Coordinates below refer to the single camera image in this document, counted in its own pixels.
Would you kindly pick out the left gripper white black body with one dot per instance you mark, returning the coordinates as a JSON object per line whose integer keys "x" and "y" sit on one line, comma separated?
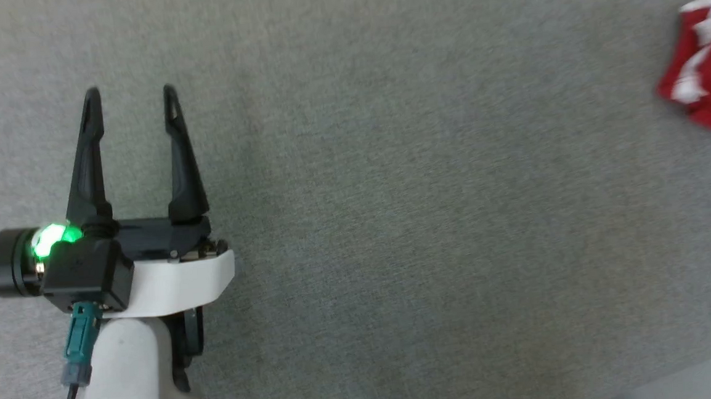
{"x": 181, "y": 284}

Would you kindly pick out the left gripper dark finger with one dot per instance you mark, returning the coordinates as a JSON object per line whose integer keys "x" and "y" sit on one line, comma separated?
{"x": 184, "y": 173}
{"x": 89, "y": 172}

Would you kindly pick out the grey fabric sofa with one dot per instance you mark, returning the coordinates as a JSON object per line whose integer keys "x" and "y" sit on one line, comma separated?
{"x": 392, "y": 191}

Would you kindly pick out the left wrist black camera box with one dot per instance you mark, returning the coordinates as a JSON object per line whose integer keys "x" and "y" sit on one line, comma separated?
{"x": 88, "y": 274}

